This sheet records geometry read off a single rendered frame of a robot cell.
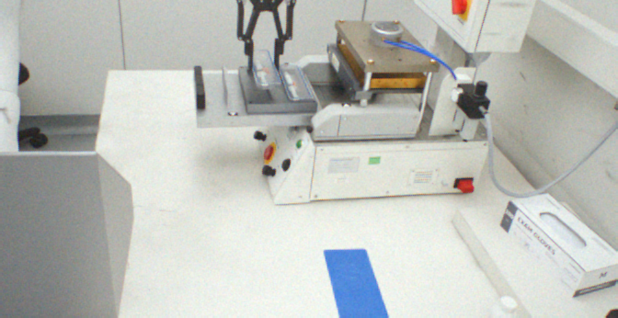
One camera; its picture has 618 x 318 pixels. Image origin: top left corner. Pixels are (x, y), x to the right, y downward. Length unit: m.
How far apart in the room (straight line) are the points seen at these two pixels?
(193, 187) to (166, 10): 1.52
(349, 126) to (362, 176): 0.15
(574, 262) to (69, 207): 0.94
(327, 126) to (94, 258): 0.57
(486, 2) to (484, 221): 0.50
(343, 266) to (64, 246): 0.56
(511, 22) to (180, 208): 0.86
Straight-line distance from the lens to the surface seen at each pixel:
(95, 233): 0.98
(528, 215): 1.33
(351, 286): 1.20
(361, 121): 1.28
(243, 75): 1.40
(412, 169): 1.40
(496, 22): 1.30
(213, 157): 1.52
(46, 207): 0.95
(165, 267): 1.21
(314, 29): 2.93
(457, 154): 1.43
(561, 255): 1.27
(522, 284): 1.26
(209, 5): 2.80
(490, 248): 1.32
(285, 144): 1.40
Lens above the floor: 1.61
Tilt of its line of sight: 32 degrees down
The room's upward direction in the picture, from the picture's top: 7 degrees clockwise
